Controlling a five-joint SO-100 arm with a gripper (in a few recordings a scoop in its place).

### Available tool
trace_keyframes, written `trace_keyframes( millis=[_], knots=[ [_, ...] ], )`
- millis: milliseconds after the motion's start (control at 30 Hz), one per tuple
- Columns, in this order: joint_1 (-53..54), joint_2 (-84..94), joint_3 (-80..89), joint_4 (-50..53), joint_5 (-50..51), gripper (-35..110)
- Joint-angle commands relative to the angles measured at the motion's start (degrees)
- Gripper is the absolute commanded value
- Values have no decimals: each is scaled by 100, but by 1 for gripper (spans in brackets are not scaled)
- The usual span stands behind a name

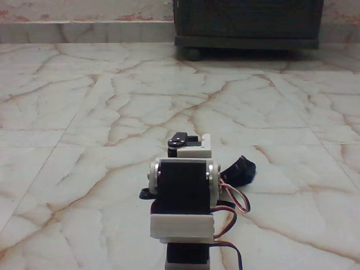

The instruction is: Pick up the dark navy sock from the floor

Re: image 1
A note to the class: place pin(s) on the dark blue cloth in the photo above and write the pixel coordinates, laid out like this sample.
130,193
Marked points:
244,171

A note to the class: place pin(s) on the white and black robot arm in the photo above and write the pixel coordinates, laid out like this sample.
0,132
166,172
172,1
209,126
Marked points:
182,185

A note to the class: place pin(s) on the black cabinet caster wheel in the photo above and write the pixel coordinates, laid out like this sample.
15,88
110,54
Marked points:
194,54

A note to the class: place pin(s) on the dark wooden cabinet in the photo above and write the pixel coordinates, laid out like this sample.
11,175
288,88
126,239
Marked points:
247,22

